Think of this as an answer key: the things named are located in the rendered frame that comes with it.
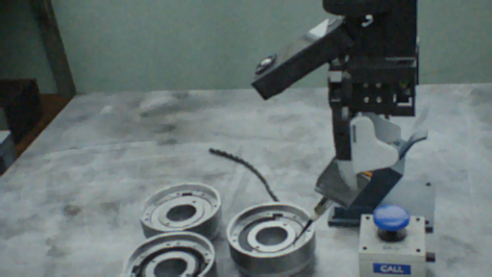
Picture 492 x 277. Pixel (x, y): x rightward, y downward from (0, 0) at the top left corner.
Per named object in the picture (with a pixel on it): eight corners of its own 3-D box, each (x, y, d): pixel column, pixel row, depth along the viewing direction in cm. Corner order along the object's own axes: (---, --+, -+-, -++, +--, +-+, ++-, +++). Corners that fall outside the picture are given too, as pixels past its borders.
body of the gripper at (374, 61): (415, 125, 68) (415, 1, 62) (324, 124, 70) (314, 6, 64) (419, 88, 74) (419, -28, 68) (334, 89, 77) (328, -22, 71)
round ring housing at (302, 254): (311, 287, 81) (308, 258, 79) (222, 283, 84) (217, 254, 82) (322, 230, 90) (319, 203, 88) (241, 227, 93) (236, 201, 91)
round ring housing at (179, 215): (154, 209, 99) (148, 184, 97) (229, 205, 97) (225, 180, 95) (135, 259, 90) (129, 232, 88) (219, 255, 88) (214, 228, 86)
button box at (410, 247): (359, 285, 81) (357, 249, 78) (363, 244, 87) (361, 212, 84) (436, 289, 79) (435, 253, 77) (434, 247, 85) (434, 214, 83)
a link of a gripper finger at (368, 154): (398, 205, 73) (396, 120, 69) (338, 203, 74) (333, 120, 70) (400, 190, 75) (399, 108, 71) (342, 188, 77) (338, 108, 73)
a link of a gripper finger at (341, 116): (350, 167, 70) (346, 83, 67) (333, 166, 71) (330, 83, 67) (356, 146, 75) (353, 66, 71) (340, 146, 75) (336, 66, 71)
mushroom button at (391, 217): (373, 259, 81) (371, 221, 78) (375, 236, 84) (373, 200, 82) (410, 260, 80) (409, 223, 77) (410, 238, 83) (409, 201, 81)
